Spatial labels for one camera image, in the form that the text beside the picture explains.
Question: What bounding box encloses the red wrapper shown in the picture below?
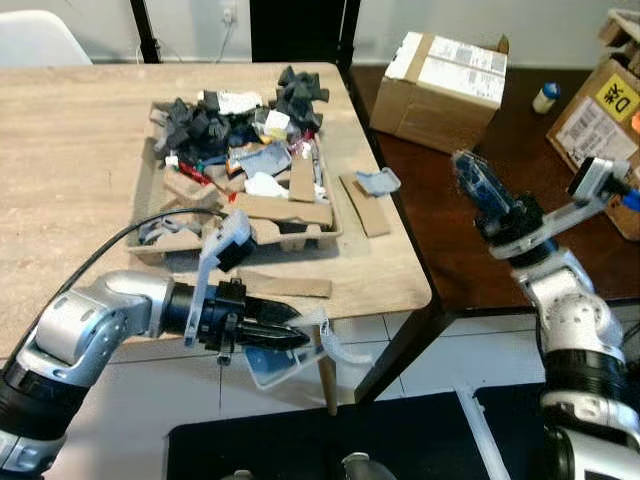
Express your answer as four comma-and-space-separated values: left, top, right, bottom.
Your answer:
170, 155, 216, 188

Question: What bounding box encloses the cardboard box with orange label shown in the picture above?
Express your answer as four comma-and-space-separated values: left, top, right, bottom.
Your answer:
547, 58, 640, 241

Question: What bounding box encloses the cardboard box with white labels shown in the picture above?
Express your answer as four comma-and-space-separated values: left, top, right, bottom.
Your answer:
370, 32, 509, 154

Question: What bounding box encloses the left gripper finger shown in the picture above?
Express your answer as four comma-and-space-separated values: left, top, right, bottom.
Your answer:
248, 298, 304, 324
248, 324, 313, 351

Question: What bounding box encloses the black stand pole with crossbar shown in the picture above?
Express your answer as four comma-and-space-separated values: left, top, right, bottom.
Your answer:
130, 0, 163, 64
340, 0, 363, 69

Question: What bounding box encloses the small black foam piece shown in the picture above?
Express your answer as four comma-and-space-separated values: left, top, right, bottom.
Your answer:
272, 66, 329, 136

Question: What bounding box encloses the white printed paper scrap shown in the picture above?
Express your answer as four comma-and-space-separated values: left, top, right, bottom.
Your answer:
205, 90, 263, 114

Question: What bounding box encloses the black flat panel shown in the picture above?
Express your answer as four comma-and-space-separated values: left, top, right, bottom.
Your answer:
250, 0, 346, 66

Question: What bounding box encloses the flat blue grey wrapper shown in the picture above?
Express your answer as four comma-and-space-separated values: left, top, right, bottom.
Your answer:
138, 215, 201, 246

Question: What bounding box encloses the large blue grey wrapper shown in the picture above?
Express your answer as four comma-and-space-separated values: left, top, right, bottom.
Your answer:
243, 308, 373, 391

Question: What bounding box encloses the blue foil wrapper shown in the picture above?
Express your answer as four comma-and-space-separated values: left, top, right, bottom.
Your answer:
230, 143, 294, 179

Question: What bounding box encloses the white crumpled paper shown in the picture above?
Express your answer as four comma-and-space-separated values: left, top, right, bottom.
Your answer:
245, 172, 291, 199

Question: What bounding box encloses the grey robot right leg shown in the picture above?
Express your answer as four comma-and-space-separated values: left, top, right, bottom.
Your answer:
342, 452, 373, 480

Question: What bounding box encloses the light wooden table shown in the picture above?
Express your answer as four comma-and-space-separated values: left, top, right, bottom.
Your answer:
0, 62, 433, 416

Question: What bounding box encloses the white plastic chair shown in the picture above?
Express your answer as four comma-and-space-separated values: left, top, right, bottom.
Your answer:
0, 10, 93, 68

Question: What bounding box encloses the wide brown cardboard piece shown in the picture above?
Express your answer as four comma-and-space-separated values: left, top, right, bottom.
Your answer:
232, 192, 334, 229

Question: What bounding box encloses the flat brown pulp tray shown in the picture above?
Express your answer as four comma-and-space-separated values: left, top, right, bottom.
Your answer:
130, 100, 343, 266

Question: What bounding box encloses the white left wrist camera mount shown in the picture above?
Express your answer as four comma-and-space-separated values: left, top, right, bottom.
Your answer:
195, 210, 253, 346

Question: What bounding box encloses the small bottle with blue cap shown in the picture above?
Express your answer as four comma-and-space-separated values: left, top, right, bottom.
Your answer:
532, 83, 561, 114

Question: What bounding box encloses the short brown cardboard piece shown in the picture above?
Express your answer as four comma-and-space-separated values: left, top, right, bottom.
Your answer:
288, 150, 319, 203

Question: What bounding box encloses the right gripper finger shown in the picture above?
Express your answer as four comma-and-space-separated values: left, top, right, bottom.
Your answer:
452, 150, 506, 211

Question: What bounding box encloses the dark brown wooden table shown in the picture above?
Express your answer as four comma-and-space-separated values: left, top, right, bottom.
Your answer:
350, 65, 640, 406

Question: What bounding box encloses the black floor mat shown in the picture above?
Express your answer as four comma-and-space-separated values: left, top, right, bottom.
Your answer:
165, 385, 561, 480

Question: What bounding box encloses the large black foam piece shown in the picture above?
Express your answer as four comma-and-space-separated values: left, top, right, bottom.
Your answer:
160, 95, 236, 166

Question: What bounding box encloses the white narrow bar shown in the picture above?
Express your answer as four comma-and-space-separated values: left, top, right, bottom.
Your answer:
455, 385, 498, 480

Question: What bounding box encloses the moulded pulp packaging insert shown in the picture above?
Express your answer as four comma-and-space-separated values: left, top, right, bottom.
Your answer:
598, 8, 640, 76

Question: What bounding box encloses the small brown cardboard chunk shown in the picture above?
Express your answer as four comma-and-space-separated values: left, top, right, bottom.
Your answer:
163, 170, 221, 206

